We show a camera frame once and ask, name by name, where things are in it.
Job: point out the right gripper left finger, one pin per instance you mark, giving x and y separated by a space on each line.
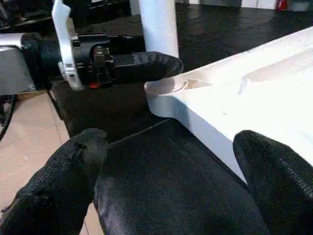
53 191

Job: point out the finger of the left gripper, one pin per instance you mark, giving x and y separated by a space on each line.
127 44
149 67

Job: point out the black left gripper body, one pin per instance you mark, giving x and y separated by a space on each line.
90 61

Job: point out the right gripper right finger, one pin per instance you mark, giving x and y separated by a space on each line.
278 183

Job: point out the white plastic table leg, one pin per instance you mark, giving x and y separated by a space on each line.
160 27

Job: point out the white plastic table top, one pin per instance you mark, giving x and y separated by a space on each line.
256 93

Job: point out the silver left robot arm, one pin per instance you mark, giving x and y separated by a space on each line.
14 66

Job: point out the black mat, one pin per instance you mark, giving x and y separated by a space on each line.
159 183

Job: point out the red bottle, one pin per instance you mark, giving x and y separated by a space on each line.
282 4

